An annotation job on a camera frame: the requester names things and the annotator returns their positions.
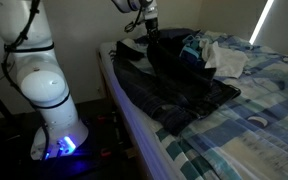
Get white mattress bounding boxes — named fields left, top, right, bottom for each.
left=98, top=41, right=178, bottom=180

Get red handled clamp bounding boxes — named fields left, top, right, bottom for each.
left=99, top=149, right=113, bottom=158
left=96, top=114, right=113, bottom=123

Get blue checked duvet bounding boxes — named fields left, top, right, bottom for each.
left=108, top=30, right=288, bottom=180

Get teal striped garment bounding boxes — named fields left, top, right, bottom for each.
left=178, top=34, right=209, bottom=69

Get dark blue jeans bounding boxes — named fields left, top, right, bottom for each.
left=112, top=34, right=242, bottom=137

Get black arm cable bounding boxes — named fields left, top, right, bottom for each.
left=0, top=0, right=145, bottom=162

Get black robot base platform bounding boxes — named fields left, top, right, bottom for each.
left=0, top=111, right=135, bottom=180

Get wooden bed frame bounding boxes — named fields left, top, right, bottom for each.
left=96, top=51, right=142, bottom=180

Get white garment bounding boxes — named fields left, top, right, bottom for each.
left=199, top=39, right=250, bottom=80

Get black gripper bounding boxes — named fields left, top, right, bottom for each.
left=145, top=17, right=160, bottom=46

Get black garment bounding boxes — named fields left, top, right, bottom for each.
left=158, top=33, right=190, bottom=56

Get dark navy garment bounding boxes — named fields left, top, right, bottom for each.
left=135, top=27, right=200, bottom=44

